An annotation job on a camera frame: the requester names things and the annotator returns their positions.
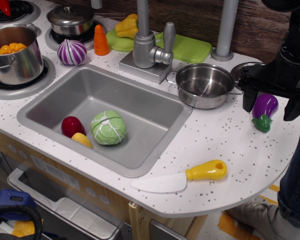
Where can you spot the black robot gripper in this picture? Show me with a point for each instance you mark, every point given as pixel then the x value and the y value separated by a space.
pixel 281 77

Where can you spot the purple toy eggplant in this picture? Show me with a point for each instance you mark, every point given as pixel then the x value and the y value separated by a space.
pixel 264 108

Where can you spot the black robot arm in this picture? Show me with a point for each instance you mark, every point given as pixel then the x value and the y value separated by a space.
pixel 292 36

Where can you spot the steel pot lid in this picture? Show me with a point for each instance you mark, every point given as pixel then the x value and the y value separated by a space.
pixel 237 71

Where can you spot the small steel pan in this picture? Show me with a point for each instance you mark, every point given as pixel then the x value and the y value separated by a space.
pixel 202 85

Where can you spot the lidded steel pot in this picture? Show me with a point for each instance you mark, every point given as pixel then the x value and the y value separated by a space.
pixel 74 20

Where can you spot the tall steel pot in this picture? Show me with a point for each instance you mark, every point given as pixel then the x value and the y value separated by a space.
pixel 21 66

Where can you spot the grey support pole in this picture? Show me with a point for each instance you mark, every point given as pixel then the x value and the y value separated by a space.
pixel 222 52

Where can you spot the green cutting board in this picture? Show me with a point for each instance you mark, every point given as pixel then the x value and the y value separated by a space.
pixel 185 49

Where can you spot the blue jeans leg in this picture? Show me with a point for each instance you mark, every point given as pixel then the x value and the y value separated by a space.
pixel 289 193

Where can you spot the grey sneaker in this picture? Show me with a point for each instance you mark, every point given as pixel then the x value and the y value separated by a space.
pixel 260 215

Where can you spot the grey toy sink basin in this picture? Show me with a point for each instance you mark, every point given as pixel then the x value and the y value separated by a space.
pixel 129 124

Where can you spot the grey toy faucet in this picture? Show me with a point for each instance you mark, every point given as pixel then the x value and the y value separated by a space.
pixel 147 60

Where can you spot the yellow toy bell pepper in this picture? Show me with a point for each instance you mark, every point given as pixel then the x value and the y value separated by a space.
pixel 128 27

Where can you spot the green toy cabbage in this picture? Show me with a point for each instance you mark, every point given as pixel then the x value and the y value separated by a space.
pixel 108 128

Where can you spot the orange toy carrot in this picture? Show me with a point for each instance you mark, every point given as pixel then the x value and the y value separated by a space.
pixel 101 46

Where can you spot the yellow toy corn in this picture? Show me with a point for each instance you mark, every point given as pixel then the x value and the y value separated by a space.
pixel 82 139

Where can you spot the red toy apple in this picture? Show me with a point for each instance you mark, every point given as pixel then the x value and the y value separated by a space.
pixel 72 125

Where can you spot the purple striped toy onion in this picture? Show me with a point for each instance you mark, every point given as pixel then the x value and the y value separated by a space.
pixel 71 52

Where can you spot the orange toy pumpkin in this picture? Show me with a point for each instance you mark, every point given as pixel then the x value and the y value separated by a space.
pixel 12 48

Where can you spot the back left stove burner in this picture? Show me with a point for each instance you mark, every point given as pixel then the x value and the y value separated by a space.
pixel 22 12

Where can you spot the front left stove burner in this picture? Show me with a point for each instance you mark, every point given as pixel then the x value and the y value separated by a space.
pixel 14 92

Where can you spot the red toy chili pepper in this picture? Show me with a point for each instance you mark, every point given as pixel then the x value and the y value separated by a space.
pixel 5 7

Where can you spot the blue clamp tool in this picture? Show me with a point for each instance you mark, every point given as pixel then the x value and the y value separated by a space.
pixel 10 197

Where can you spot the toy knife yellow handle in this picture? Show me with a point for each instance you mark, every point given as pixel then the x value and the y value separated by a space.
pixel 211 170

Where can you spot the silver oven door handle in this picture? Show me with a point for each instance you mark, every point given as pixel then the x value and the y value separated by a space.
pixel 72 210

